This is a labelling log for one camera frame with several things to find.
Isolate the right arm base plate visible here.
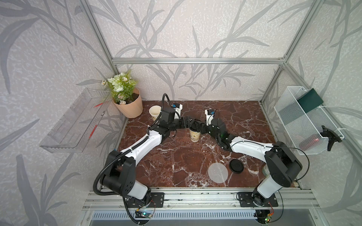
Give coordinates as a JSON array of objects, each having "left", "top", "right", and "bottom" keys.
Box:
[{"left": 236, "top": 192, "right": 279, "bottom": 208}]

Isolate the round leak-proof paper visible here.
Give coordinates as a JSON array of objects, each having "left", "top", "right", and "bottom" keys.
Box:
[{"left": 208, "top": 163, "right": 228, "bottom": 184}]

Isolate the aluminium front rail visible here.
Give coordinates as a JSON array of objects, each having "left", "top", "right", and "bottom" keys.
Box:
[{"left": 82, "top": 187, "right": 320, "bottom": 211}]

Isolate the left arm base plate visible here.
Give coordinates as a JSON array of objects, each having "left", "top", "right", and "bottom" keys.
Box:
[{"left": 125, "top": 192, "right": 165, "bottom": 208}]

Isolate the black cup lid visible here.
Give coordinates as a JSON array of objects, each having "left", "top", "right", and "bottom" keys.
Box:
[
  {"left": 189, "top": 121, "right": 202, "bottom": 133},
  {"left": 229, "top": 159, "right": 244, "bottom": 174}
]

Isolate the potted white flower plant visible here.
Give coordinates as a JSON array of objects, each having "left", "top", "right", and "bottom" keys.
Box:
[{"left": 101, "top": 69, "right": 143, "bottom": 119}]

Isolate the white mesh wall basket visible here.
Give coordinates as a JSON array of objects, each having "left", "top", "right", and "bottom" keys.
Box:
[{"left": 274, "top": 86, "right": 345, "bottom": 155}]

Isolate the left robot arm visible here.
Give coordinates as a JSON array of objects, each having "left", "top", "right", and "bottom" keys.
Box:
[{"left": 93, "top": 108, "right": 196, "bottom": 202}]

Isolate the clear acrylic wall shelf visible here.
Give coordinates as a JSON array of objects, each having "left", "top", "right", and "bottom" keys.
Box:
[{"left": 39, "top": 88, "right": 113, "bottom": 153}]

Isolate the milk tea paper cup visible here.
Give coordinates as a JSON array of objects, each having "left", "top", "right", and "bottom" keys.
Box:
[{"left": 189, "top": 130, "right": 201, "bottom": 142}]

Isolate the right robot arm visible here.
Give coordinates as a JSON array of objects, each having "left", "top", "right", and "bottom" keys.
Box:
[{"left": 197, "top": 119, "right": 303, "bottom": 202}]

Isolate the dark green card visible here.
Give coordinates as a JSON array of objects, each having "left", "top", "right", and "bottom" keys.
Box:
[{"left": 297, "top": 89, "right": 324, "bottom": 114}]

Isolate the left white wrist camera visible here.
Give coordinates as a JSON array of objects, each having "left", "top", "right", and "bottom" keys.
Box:
[{"left": 172, "top": 103, "right": 183, "bottom": 119}]

